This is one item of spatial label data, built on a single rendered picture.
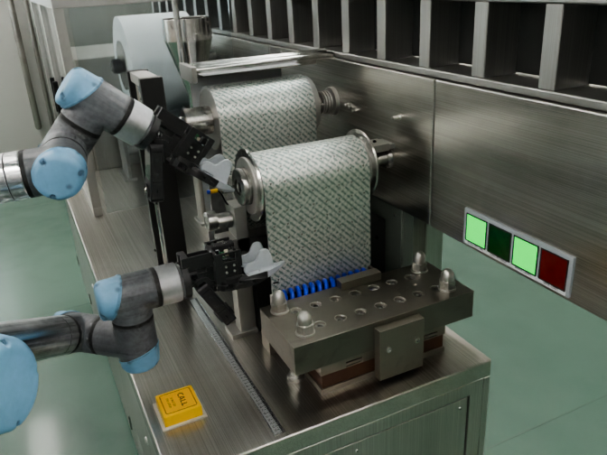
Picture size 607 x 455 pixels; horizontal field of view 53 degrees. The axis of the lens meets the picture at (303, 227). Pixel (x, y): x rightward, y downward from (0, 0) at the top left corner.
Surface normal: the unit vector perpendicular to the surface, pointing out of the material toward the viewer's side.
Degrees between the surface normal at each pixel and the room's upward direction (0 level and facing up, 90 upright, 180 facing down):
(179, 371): 0
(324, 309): 0
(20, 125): 90
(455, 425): 90
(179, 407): 0
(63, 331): 71
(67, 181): 90
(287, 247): 90
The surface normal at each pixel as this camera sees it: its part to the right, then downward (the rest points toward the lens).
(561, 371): -0.05, -0.92
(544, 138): -0.90, 0.22
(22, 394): 0.98, -0.04
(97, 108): 0.38, 0.41
